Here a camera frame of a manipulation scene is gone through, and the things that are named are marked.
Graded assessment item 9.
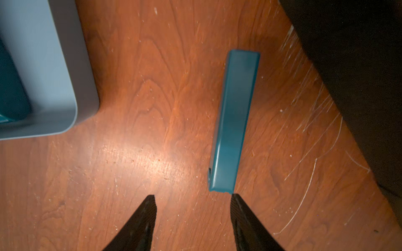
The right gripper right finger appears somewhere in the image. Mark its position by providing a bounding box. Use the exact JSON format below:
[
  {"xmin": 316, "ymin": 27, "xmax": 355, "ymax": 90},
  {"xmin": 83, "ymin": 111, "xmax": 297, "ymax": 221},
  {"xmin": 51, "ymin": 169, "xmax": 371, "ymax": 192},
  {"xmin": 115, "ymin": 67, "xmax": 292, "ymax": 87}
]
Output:
[{"xmin": 230, "ymin": 193, "xmax": 284, "ymax": 251}]

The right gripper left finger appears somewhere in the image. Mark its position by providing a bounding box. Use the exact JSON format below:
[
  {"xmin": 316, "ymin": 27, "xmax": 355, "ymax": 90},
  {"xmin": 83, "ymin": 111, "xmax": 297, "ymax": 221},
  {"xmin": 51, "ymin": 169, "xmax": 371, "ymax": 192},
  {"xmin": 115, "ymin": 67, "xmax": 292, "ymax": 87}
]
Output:
[{"xmin": 103, "ymin": 195, "xmax": 157, "ymax": 251}]

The teal block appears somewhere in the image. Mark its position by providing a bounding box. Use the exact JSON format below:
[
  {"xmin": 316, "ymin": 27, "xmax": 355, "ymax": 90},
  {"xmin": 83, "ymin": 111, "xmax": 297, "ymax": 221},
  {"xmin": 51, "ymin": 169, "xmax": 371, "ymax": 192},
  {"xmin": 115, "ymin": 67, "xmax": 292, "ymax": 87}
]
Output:
[
  {"xmin": 1, "ymin": 43, "xmax": 31, "ymax": 123},
  {"xmin": 208, "ymin": 50, "xmax": 260, "ymax": 194}
]

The blue plastic tray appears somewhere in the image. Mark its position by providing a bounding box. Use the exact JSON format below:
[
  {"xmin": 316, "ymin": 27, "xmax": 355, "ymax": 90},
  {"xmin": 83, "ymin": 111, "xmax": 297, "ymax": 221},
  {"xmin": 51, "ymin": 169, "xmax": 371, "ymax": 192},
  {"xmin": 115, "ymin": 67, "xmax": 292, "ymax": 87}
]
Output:
[{"xmin": 1, "ymin": 1, "xmax": 99, "ymax": 140}]

